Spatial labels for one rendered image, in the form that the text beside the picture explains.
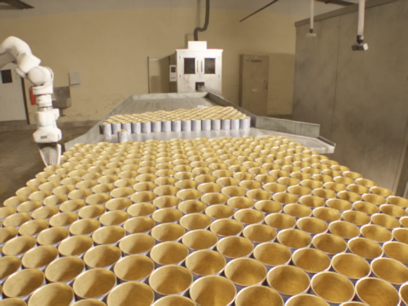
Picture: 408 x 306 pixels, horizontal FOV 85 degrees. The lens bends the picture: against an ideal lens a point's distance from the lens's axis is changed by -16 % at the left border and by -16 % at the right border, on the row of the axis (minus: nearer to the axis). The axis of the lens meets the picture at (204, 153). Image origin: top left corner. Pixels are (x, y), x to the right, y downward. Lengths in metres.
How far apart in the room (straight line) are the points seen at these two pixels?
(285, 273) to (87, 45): 7.91
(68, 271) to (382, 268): 0.57
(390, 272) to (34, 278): 0.63
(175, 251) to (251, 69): 7.40
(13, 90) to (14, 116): 0.79
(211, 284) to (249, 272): 0.08
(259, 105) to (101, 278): 7.64
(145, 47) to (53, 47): 2.68
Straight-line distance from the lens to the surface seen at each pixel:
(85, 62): 8.09
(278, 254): 0.53
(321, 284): 0.49
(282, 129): 1.94
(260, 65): 7.87
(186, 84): 6.35
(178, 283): 0.48
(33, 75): 1.03
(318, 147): 1.66
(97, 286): 0.50
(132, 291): 0.45
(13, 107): 9.05
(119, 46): 7.89
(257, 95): 7.88
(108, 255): 0.54
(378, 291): 0.50
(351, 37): 3.59
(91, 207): 0.69
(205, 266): 0.51
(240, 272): 0.49
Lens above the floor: 1.51
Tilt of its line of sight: 18 degrees down
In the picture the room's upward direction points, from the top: straight up
